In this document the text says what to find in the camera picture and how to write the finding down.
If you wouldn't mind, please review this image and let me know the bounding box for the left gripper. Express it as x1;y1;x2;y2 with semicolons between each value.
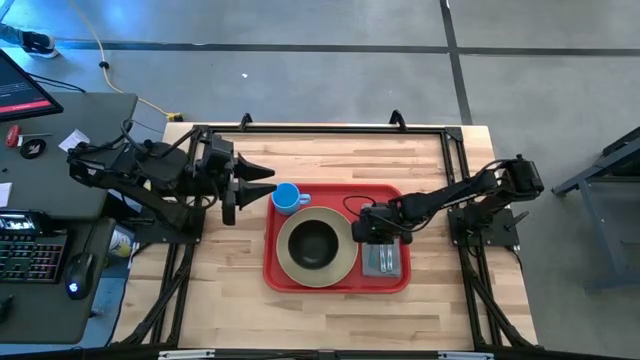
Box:
197;135;279;226

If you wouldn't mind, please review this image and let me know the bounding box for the grey metal stand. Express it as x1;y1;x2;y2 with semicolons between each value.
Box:
551;127;640;294

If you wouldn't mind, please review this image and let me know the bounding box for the white yellow container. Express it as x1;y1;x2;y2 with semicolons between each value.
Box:
108;227;134;259

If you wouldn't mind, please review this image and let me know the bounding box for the white paper note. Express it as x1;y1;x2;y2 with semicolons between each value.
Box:
58;128;91;154

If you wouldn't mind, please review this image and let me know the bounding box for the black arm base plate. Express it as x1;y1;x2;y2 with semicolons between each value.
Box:
447;207;530;249
130;214;206;246

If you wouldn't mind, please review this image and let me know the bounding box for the red plastic tray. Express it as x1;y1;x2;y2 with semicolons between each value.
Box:
263;182;412;295

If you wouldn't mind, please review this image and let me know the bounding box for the grey napkin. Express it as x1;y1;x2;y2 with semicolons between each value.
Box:
360;239;403;279

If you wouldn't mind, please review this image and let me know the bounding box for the grey desk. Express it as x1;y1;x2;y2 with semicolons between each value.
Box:
0;92;139;221

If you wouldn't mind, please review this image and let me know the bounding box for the monitor with red bar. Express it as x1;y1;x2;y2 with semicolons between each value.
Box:
0;47;65;124

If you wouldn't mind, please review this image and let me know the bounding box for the small lit display device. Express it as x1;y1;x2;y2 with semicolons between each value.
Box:
0;209;49;236

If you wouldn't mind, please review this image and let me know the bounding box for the black bowl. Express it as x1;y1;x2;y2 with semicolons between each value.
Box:
287;218;340;271

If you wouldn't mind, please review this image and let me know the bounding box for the black computer mouse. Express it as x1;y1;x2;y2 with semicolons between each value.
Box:
63;251;96;301

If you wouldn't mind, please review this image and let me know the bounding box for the black floor cable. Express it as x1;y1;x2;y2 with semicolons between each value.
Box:
27;72;86;94

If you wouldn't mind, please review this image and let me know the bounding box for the long yellow cable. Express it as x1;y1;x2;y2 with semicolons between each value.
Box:
67;0;184;123

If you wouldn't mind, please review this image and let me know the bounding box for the silver bracket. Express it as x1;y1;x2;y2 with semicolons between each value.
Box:
158;349;216;360
438;351;494;360

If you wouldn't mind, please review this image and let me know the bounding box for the black round disc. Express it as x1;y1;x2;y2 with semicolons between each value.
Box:
19;138;48;160

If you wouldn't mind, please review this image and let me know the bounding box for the backlit keyboard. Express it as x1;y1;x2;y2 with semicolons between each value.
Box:
0;232;69;285

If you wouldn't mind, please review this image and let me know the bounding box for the dark lower desk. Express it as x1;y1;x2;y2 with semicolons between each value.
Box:
0;217;134;346

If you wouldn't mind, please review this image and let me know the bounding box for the blue mug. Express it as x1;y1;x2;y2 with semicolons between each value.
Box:
270;181;312;217

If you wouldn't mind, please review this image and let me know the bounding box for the tan round plate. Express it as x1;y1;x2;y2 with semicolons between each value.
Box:
275;205;359;289

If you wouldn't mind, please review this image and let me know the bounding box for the black metal table frame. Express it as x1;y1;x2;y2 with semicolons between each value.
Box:
112;109;539;351

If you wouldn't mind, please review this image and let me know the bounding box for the red-handled tool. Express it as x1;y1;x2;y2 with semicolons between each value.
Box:
5;124;54;149

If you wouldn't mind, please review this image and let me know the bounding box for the person's leg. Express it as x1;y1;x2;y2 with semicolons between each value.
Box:
0;22;26;47

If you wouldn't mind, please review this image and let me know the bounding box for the person's foot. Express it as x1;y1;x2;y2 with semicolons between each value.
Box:
20;30;60;60

